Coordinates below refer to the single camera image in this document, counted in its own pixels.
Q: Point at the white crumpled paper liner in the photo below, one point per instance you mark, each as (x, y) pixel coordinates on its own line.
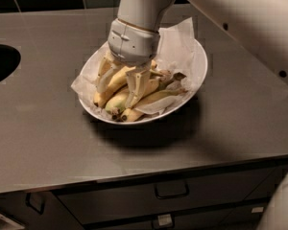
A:
(177, 73)

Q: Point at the white oval bowl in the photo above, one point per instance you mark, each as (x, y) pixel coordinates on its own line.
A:
(176, 55)

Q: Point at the right lower drawer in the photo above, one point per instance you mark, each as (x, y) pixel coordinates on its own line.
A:
(240, 213)

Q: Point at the middle yellow green banana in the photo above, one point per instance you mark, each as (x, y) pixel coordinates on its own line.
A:
(161, 82)

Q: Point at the short greenish yellow banana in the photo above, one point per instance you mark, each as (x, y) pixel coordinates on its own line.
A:
(117, 103)

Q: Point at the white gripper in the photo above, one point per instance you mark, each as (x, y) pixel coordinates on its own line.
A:
(132, 42)

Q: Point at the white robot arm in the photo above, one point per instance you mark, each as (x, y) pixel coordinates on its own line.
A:
(260, 26)

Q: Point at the round countertop hole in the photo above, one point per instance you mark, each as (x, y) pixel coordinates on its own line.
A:
(9, 60)

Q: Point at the lower drawer with label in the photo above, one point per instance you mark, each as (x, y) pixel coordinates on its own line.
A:
(179, 220)

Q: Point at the right upper drawer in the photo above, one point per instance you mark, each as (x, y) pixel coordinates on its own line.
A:
(268, 186)

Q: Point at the top yellow banana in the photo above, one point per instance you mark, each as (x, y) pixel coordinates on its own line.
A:
(105, 65)

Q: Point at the long yellow banana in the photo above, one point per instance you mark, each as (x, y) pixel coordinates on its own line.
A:
(137, 81)

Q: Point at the lower yellow banana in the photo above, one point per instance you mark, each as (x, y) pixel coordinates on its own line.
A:
(152, 104)

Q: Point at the left cabinet door with handle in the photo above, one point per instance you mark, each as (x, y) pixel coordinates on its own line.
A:
(37, 211)

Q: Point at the upper drawer with handle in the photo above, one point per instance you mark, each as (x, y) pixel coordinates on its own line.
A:
(163, 197)

